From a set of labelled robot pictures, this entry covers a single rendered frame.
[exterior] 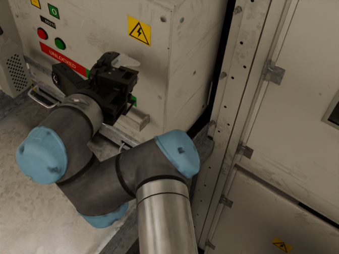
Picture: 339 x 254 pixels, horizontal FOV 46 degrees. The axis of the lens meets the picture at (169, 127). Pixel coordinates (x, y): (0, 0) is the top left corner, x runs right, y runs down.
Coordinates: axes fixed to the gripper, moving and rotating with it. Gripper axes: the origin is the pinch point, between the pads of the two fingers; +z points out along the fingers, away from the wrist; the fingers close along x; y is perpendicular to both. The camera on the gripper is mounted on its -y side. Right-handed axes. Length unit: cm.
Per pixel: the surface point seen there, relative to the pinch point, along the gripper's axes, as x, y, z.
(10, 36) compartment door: -21, -50, 28
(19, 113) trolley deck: -36, -36, 11
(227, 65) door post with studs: -3.6, 20.6, 16.4
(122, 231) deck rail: -38.8, 8.7, -13.2
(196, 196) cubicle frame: -68, 21, 33
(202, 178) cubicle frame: -55, 21, 29
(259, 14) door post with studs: 12.5, 24.7, 10.5
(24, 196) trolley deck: -42.0, -19.7, -11.5
